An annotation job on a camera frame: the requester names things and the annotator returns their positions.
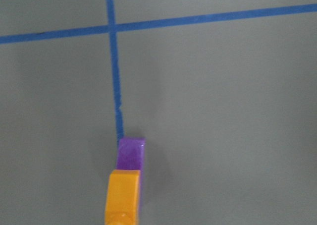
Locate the purple trapezoid block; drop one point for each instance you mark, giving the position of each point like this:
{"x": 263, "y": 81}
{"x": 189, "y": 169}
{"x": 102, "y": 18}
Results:
{"x": 130, "y": 156}

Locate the orange trapezoid block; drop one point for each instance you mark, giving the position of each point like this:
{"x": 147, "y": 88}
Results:
{"x": 123, "y": 197}

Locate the blue tape line lengthwise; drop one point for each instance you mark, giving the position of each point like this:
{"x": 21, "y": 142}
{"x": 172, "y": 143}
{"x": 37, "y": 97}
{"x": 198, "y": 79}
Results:
{"x": 112, "y": 32}

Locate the blue tape line crosswise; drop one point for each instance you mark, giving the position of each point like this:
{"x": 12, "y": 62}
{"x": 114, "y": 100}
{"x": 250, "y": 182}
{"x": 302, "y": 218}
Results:
{"x": 160, "y": 23}

